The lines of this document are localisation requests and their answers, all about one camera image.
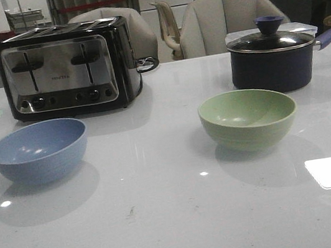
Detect black and chrome toaster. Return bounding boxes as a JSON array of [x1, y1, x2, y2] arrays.
[[0, 16, 143, 122]]

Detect beige plastic chair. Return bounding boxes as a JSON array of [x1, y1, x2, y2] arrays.
[[149, 1, 184, 60]]

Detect black toaster power cable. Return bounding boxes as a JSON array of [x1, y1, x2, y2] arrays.
[[134, 55, 161, 74]]

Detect beige armchair left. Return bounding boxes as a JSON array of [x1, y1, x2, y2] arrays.
[[68, 7, 158, 59]]

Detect dark blue saucepan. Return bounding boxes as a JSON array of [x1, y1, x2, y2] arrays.
[[229, 29, 331, 93]]

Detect beige armchair right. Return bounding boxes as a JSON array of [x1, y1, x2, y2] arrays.
[[180, 0, 290, 59]]

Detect beige armchair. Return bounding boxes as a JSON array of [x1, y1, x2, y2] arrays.
[[68, 7, 158, 59], [180, 0, 290, 59]]

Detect glass pot lid blue knob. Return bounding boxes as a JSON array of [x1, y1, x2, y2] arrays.
[[226, 16, 314, 54]]

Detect blue bowl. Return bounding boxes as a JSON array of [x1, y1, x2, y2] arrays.
[[0, 118, 87, 185]]

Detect clear plastic container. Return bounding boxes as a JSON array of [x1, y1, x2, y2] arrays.
[[225, 22, 318, 45]]

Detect green bowl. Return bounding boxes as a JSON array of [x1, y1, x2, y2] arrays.
[[197, 89, 297, 152]]

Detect red bin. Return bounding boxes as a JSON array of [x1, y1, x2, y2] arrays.
[[0, 30, 15, 42]]

